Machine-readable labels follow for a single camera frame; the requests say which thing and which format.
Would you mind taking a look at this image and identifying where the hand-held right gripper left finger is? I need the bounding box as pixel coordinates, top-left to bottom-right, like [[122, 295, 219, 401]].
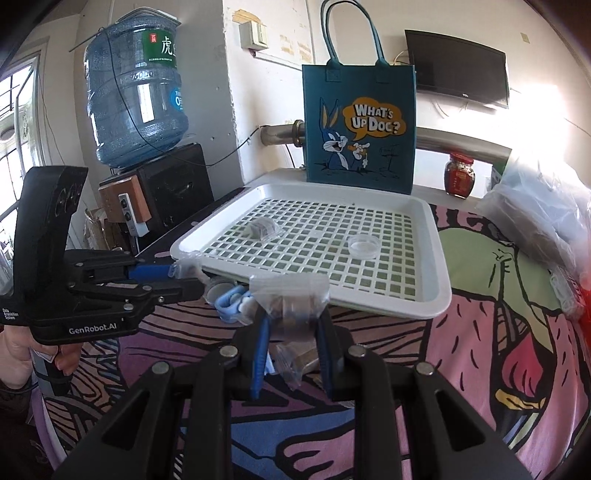
[[51, 310, 277, 480]]

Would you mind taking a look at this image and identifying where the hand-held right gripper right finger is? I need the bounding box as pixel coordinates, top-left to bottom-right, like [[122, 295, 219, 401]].
[[314, 307, 536, 480]]

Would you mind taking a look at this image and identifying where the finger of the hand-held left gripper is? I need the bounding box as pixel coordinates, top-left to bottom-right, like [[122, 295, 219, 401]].
[[68, 277, 206, 320], [65, 250, 179, 281]]

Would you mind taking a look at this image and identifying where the blue white plastic clip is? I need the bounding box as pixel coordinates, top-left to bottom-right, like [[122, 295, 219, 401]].
[[203, 277, 259, 325]]

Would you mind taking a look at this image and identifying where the clear brown snack packet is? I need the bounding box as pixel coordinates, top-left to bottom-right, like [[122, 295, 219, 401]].
[[272, 342, 324, 389], [249, 274, 331, 334], [245, 220, 283, 241]]

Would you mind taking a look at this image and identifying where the white perforated plastic tray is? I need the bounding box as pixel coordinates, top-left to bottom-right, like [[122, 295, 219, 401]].
[[170, 184, 452, 319]]

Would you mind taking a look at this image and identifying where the person's left forearm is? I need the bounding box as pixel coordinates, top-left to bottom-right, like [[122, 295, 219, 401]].
[[0, 376, 51, 480]]

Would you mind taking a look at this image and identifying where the person's left hand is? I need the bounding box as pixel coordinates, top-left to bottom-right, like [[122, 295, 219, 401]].
[[0, 325, 84, 384]]

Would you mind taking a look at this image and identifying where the cardboard box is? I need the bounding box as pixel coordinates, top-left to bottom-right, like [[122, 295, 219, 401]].
[[85, 208, 126, 252]]

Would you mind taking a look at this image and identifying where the window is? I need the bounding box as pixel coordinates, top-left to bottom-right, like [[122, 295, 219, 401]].
[[0, 60, 43, 259]]

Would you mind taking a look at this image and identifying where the black water dispenser cabinet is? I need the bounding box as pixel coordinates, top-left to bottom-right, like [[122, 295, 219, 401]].
[[99, 143, 215, 252]]

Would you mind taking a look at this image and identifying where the clear round plastic lid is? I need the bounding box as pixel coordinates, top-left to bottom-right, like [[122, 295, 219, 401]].
[[347, 234, 383, 259]]

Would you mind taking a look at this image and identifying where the blue water jug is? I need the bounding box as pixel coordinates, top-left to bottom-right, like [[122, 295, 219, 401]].
[[83, 9, 190, 169]]

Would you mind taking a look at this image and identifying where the red sauce jar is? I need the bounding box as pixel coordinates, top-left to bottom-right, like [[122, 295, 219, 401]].
[[444, 152, 476, 199]]

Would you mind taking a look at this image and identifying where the teal cartoon tote bag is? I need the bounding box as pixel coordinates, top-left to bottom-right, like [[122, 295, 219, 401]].
[[302, 0, 419, 195]]

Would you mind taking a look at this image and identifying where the white plastic packaging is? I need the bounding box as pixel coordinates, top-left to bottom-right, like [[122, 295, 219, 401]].
[[549, 268, 583, 320]]

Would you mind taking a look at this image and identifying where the clear plastic bag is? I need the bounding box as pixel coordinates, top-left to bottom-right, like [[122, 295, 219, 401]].
[[480, 157, 591, 296]]

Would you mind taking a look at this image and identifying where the red object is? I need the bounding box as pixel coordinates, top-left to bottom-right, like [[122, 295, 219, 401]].
[[576, 277, 591, 325]]

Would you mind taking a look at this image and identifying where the wooden switch box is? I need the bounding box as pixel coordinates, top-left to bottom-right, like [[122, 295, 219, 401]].
[[98, 176, 153, 238]]

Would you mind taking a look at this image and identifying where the metal pipe rail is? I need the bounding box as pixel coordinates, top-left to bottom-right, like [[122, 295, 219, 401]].
[[260, 120, 513, 164]]

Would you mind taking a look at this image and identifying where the beige wall switch box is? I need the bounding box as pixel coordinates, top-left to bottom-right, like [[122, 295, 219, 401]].
[[239, 21, 269, 49]]

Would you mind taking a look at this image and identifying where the black wall television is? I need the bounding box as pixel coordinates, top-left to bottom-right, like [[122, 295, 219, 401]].
[[405, 29, 510, 109]]

